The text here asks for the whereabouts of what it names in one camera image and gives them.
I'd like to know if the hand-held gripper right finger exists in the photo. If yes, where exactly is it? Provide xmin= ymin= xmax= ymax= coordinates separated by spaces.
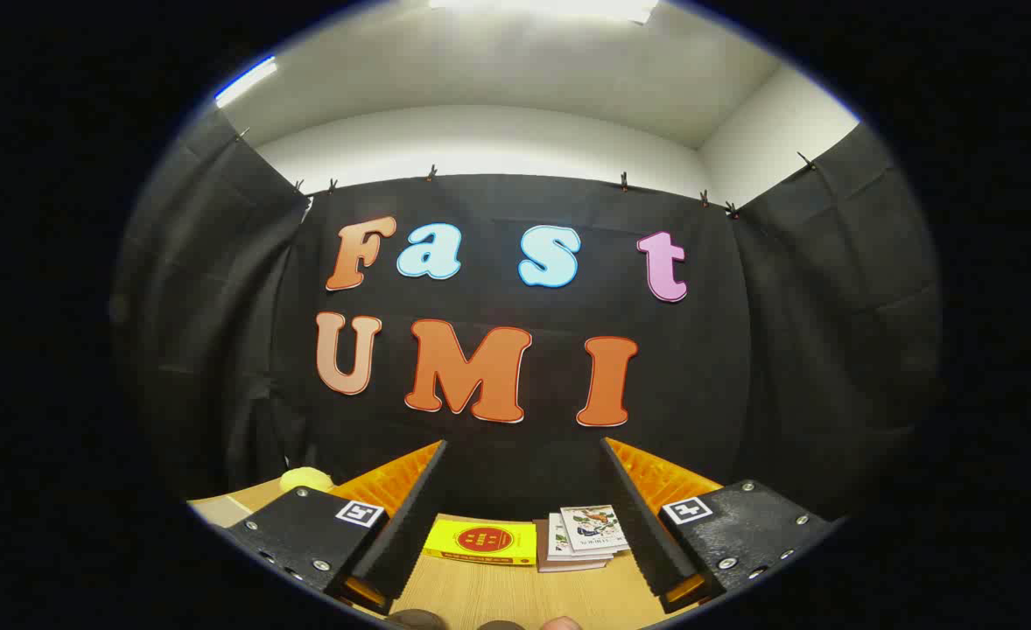
xmin=600 ymin=437 xmax=836 ymax=616

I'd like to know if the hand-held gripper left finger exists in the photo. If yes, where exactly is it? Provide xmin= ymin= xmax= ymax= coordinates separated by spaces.
xmin=225 ymin=439 xmax=449 ymax=616

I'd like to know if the yellow book with red circle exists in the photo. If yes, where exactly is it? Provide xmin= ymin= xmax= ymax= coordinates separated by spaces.
xmin=422 ymin=518 xmax=538 ymax=567

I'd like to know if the yellow bun plush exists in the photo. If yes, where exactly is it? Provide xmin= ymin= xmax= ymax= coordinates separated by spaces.
xmin=279 ymin=467 xmax=334 ymax=494

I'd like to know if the row of black cloth clips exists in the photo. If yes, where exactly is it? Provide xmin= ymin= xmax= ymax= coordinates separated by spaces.
xmin=235 ymin=127 xmax=818 ymax=220

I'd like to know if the ceiling light tube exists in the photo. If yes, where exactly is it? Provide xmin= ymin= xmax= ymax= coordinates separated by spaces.
xmin=214 ymin=56 xmax=278 ymax=109

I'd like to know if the ceiling light panel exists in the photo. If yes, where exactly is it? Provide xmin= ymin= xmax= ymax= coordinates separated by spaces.
xmin=428 ymin=0 xmax=659 ymax=25

